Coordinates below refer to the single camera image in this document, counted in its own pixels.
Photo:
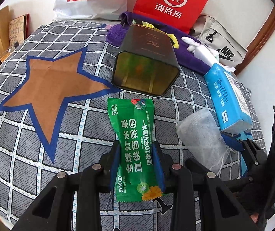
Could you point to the white glove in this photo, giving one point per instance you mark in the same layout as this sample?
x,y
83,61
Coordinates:
x,y
207,55

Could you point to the brown star marker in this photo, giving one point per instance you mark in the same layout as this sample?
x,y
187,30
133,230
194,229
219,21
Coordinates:
x,y
48,87

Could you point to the grey checked cloth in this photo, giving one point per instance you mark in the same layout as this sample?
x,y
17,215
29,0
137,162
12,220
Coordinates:
x,y
86,132

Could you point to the green snack packet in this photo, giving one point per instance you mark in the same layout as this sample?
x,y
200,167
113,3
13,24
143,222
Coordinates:
x,y
133,120

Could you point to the blue tissue pack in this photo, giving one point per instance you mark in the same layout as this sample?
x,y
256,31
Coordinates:
x,y
229,103

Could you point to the purple towel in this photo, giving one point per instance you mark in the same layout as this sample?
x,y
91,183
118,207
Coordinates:
x,y
116,34

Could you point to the brown framed picture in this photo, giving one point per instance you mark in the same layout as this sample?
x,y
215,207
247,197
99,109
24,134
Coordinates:
x,y
18,29

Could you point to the yellow mesh pouch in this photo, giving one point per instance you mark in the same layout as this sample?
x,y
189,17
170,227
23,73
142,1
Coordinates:
x,y
172,37

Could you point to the white Miniso plastic bag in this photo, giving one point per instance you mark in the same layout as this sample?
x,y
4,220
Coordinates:
x,y
89,9

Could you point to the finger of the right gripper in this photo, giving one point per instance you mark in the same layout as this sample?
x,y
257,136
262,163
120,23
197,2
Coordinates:
x,y
252,154

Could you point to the red paper bag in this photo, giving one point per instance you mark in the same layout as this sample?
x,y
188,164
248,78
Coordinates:
x,y
180,14

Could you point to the brown wooden door frame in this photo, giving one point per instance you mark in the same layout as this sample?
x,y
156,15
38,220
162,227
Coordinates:
x,y
258,42

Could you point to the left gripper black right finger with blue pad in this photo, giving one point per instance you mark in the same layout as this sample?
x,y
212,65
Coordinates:
x,y
219,209

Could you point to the grey Nike waist bag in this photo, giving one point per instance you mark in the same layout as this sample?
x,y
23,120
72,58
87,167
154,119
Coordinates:
x,y
212,33

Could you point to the blue star marker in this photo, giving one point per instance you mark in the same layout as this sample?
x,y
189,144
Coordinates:
x,y
242,137

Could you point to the dark green tea tin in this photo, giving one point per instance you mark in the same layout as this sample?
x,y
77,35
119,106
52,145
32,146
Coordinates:
x,y
146,62

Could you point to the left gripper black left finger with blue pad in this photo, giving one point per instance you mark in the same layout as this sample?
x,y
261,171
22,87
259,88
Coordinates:
x,y
75,195

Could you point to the clear bubble wrap bag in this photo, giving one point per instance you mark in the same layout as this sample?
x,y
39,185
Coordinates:
x,y
200,134

